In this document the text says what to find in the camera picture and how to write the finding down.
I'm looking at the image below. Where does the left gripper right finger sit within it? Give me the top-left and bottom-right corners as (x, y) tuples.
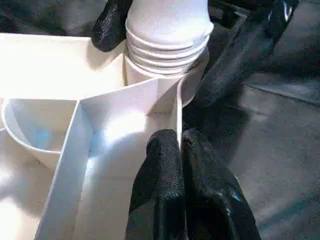
(181, 128), (262, 240)

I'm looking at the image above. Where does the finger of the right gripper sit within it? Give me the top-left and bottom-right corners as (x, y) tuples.
(194, 0), (301, 108)
(91, 0), (135, 53)

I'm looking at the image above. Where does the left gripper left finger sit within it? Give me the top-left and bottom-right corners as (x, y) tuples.
(124, 129), (186, 240)

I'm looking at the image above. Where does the white plastic table leg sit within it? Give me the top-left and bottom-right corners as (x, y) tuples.
(124, 0), (215, 77)

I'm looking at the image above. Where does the white plastic table top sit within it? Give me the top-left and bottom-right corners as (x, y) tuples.
(0, 32), (211, 240)

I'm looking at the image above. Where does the black plastic mat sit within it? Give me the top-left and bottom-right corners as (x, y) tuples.
(0, 0), (320, 240)

